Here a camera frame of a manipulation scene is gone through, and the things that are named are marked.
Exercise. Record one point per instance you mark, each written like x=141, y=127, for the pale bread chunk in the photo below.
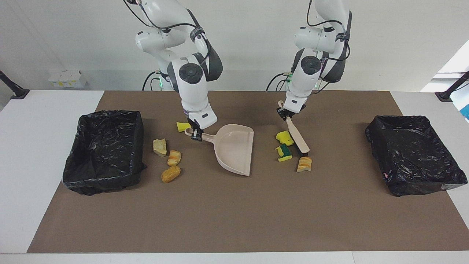
x=159, y=147

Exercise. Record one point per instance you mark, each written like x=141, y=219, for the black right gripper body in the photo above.
x=194, y=124

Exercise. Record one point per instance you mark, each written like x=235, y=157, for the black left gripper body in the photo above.
x=291, y=112

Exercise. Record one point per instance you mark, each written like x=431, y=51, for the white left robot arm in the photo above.
x=304, y=84

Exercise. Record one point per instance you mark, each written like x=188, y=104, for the black camera stand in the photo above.
x=450, y=90
x=14, y=90

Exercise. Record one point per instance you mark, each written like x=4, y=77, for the black bag bin pink spot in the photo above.
x=414, y=154

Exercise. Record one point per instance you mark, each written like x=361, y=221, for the green yellow sponge piece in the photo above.
x=284, y=153

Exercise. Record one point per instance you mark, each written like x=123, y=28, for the yellow sponge piece dark dot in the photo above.
x=284, y=137

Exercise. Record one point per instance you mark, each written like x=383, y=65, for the beige plastic dustpan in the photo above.
x=234, y=146

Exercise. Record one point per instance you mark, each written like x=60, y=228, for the beige brush black bristles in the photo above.
x=297, y=137

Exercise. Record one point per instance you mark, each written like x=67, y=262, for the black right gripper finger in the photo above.
x=194, y=135
x=200, y=135

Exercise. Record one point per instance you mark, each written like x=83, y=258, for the brown table mat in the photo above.
x=234, y=220

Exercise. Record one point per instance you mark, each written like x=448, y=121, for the brown bread roll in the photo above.
x=170, y=174

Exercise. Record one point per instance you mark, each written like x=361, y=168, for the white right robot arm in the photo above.
x=192, y=91

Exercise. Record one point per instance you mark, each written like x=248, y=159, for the striped croissant piece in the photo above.
x=305, y=164
x=174, y=157

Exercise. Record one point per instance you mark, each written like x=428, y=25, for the blue object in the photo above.
x=466, y=111

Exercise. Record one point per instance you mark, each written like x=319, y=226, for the black bag lined bin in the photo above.
x=102, y=146

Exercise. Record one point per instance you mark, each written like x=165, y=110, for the white cardboard box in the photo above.
x=67, y=79

